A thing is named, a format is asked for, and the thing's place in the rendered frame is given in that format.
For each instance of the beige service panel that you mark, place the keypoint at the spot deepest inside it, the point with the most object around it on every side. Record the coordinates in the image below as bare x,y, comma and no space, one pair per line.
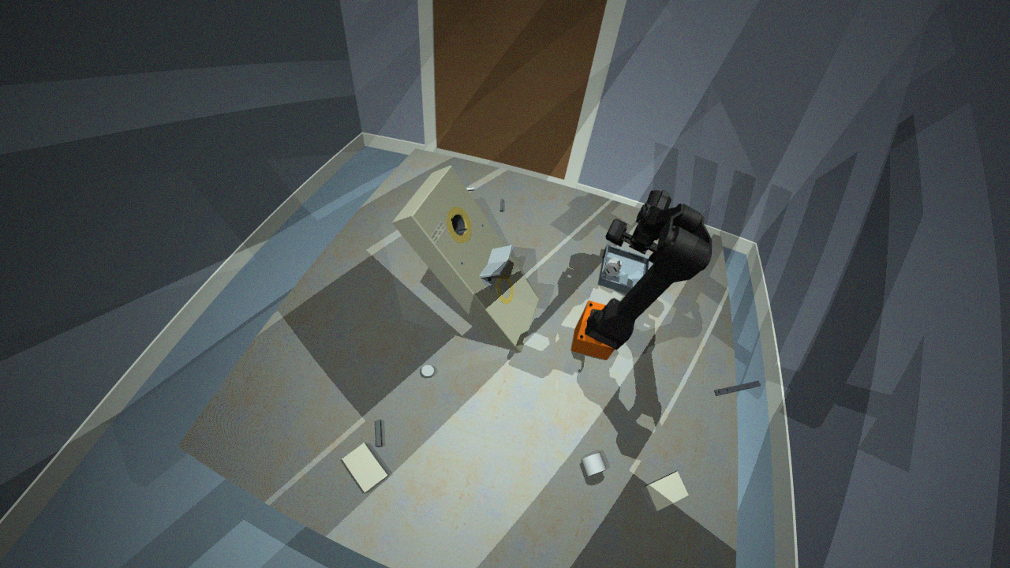
446,228

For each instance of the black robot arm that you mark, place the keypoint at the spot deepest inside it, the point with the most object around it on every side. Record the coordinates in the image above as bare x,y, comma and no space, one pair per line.
684,249

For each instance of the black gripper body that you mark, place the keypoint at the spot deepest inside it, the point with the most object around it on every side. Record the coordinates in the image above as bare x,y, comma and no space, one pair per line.
616,233

